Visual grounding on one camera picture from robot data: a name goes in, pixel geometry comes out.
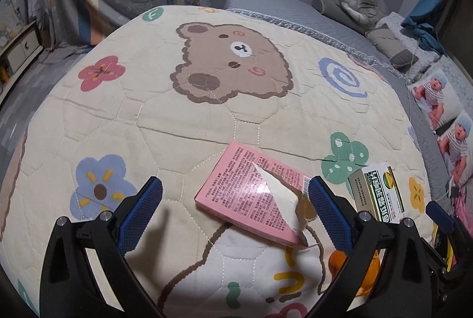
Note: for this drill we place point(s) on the grey plush toy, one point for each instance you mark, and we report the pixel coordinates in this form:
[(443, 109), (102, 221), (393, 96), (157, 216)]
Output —
[(360, 0)]

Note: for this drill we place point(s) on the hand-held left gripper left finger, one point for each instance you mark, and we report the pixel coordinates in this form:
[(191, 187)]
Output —
[(140, 214)]

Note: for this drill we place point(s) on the baby print pillow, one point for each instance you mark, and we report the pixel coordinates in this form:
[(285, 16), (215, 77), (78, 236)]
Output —
[(436, 96), (460, 144)]

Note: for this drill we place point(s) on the grey sofa bed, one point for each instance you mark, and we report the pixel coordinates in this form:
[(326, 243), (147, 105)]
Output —
[(281, 11)]

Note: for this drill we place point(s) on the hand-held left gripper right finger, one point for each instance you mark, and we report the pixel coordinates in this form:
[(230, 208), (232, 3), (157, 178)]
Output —
[(330, 218)]

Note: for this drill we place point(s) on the cream bear printed blanket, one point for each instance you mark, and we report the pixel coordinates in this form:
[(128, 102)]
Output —
[(147, 118)]

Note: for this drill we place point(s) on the green and white box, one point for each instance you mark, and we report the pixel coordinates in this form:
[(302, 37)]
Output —
[(380, 192)]

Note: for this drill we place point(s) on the small dark grey cushion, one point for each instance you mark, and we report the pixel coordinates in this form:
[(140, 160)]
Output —
[(404, 58)]

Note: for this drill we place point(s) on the torn pink box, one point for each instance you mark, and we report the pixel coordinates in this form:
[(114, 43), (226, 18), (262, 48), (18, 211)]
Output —
[(236, 188)]

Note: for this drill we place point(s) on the light grey quilted pillow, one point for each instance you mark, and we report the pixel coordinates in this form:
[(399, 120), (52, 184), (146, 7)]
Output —
[(410, 41)]

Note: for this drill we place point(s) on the orange plastic toy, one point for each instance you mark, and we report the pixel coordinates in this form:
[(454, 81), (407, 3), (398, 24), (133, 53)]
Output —
[(371, 272)]

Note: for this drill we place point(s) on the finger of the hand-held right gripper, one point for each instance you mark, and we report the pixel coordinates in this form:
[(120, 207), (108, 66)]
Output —
[(439, 214), (445, 268)]

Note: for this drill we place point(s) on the white cabinet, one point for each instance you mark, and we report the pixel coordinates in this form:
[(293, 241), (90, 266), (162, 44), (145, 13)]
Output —
[(22, 48)]

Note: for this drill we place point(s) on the dark grey bolster cushion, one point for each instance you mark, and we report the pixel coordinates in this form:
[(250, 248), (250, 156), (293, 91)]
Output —
[(327, 7)]

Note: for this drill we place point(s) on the grey square cushion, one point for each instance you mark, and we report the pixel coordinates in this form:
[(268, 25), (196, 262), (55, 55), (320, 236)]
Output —
[(384, 41)]

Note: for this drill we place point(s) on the pink printed cloth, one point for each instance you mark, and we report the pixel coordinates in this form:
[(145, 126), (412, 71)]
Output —
[(462, 199)]

